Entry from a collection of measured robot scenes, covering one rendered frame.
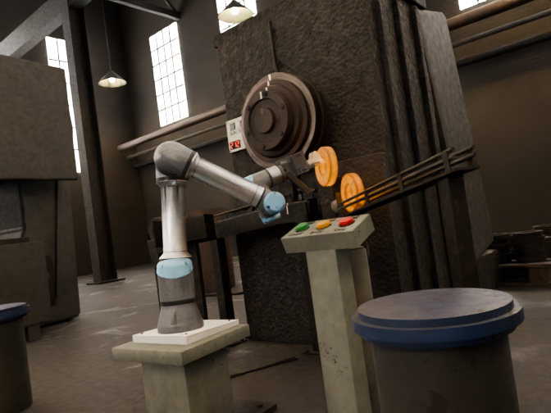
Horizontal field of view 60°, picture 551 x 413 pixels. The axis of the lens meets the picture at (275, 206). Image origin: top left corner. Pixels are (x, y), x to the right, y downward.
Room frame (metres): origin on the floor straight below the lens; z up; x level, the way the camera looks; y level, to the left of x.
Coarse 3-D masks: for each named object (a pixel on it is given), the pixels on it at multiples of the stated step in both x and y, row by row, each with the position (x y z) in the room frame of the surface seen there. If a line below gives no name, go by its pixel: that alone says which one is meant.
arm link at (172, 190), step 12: (156, 168) 1.72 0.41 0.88; (156, 180) 1.74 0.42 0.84; (168, 180) 1.70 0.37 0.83; (180, 180) 1.71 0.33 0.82; (168, 192) 1.71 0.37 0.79; (180, 192) 1.73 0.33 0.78; (168, 204) 1.71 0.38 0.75; (180, 204) 1.72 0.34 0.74; (168, 216) 1.71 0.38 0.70; (180, 216) 1.72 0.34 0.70; (168, 228) 1.70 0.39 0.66; (180, 228) 1.71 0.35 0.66; (168, 240) 1.70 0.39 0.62; (180, 240) 1.71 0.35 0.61; (168, 252) 1.70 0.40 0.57; (180, 252) 1.70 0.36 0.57
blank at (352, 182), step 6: (348, 174) 1.89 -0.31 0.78; (354, 174) 1.88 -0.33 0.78; (342, 180) 1.95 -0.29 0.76; (348, 180) 1.89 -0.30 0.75; (354, 180) 1.85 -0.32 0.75; (360, 180) 1.85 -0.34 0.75; (342, 186) 1.96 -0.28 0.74; (348, 186) 1.93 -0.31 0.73; (354, 186) 1.85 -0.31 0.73; (360, 186) 1.84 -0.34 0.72; (342, 192) 1.97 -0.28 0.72; (348, 192) 1.95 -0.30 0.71; (354, 192) 1.86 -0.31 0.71; (360, 192) 1.84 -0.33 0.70; (342, 198) 1.98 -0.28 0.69; (354, 198) 1.86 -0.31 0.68; (354, 204) 1.87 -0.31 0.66; (360, 204) 1.86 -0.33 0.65; (348, 210) 1.93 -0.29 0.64
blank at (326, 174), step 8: (320, 152) 1.90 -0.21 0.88; (328, 152) 1.83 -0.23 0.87; (328, 160) 1.83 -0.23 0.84; (336, 160) 1.83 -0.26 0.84; (320, 168) 1.92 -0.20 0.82; (328, 168) 1.84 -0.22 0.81; (336, 168) 1.83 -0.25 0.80; (320, 176) 1.92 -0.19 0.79; (328, 176) 1.84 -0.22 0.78; (336, 176) 1.84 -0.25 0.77; (328, 184) 1.87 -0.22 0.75
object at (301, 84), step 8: (280, 72) 2.26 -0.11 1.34; (264, 80) 2.33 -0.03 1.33; (288, 80) 2.23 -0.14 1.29; (296, 80) 2.20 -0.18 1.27; (256, 88) 2.36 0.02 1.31; (304, 88) 2.18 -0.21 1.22; (248, 96) 2.40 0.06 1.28; (304, 96) 2.18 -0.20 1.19; (312, 96) 2.19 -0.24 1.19; (312, 104) 2.16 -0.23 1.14; (312, 112) 2.16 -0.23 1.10; (320, 112) 2.20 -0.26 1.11; (312, 120) 2.17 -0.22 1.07; (320, 120) 2.20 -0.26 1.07; (312, 128) 2.17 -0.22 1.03; (320, 128) 2.21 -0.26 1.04; (312, 136) 2.17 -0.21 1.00; (304, 144) 2.21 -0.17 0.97; (312, 144) 2.22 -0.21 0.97; (248, 152) 2.43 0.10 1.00; (304, 152) 2.21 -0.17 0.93; (256, 160) 2.41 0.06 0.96
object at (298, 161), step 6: (288, 156) 1.86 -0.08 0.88; (294, 156) 1.82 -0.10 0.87; (300, 156) 1.84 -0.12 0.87; (276, 162) 1.82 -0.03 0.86; (282, 162) 1.82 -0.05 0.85; (288, 162) 1.83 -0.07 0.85; (294, 162) 1.82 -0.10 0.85; (300, 162) 1.84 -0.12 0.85; (306, 162) 1.85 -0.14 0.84; (282, 168) 1.81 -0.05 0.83; (288, 168) 1.83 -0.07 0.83; (294, 168) 1.84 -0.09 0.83; (300, 168) 1.83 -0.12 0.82; (282, 174) 1.80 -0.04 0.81; (294, 174) 1.84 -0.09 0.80
